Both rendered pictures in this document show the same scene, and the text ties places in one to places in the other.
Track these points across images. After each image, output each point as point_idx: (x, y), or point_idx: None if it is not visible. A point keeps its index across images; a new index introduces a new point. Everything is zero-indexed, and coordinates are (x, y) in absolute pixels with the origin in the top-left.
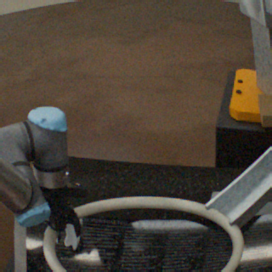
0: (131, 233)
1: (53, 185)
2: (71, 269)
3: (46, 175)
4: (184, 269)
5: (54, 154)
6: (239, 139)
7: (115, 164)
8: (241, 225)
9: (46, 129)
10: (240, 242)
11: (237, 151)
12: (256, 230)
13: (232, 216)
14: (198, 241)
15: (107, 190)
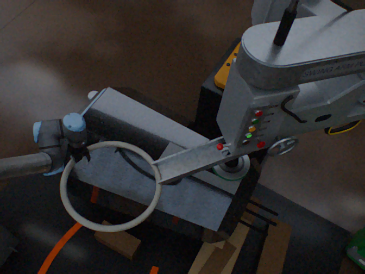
0: (123, 153)
1: (75, 147)
2: (89, 163)
3: (71, 143)
4: (142, 183)
5: (76, 138)
6: (213, 97)
7: (134, 103)
8: (165, 184)
9: (71, 130)
10: (156, 200)
11: (211, 101)
12: (182, 180)
13: (163, 174)
14: (151, 170)
15: (123, 121)
